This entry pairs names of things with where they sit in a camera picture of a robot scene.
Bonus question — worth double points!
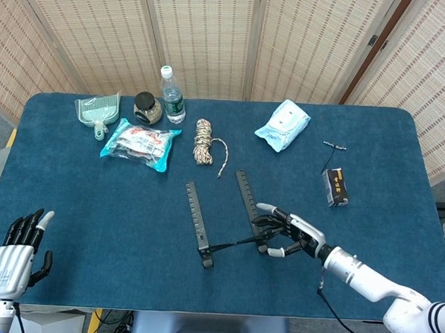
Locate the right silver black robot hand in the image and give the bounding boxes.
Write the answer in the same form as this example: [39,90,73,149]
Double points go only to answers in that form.
[249,202,335,261]

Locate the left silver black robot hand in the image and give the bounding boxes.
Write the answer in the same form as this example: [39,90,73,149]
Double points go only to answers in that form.
[0,206,56,303]

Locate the black folding laptop stand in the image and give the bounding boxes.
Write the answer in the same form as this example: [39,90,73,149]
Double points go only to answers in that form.
[180,167,286,274]

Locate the small black carton box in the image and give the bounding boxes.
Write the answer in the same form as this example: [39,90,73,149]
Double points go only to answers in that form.
[320,166,352,209]

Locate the blue carpet table cover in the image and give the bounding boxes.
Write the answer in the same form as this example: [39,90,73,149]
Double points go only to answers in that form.
[0,87,445,328]

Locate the light blue wet wipes pack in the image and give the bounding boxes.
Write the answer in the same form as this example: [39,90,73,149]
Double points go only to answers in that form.
[253,98,312,155]

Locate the blue-grey padded seat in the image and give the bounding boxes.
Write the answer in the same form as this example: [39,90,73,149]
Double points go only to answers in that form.
[131,310,292,333]

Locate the clear snack bag teal edges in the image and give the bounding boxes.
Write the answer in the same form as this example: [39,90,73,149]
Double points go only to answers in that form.
[98,116,183,174]

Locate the clear water bottle green label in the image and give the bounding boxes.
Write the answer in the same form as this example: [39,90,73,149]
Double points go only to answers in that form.
[157,65,189,125]

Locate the pale green plastic dustpan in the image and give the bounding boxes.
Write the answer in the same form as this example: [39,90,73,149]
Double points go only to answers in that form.
[72,89,123,144]

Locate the glass jar black lid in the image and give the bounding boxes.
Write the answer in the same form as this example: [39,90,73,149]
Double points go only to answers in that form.
[132,90,164,126]

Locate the woven bamboo folding screen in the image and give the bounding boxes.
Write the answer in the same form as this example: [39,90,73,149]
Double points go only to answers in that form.
[0,0,445,186]

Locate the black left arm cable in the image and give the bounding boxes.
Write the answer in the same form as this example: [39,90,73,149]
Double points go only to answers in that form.
[10,302,28,333]

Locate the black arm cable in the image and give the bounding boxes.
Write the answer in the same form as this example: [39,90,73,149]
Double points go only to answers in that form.
[314,277,408,333]
[10,302,28,333]

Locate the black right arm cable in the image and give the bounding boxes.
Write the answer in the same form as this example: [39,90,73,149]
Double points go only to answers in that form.
[314,277,408,333]

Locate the tangled black floor cables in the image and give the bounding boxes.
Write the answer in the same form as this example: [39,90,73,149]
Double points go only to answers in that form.
[100,308,133,333]

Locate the coiled beige braided rope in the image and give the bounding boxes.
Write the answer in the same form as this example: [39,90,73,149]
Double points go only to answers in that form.
[191,117,233,180]

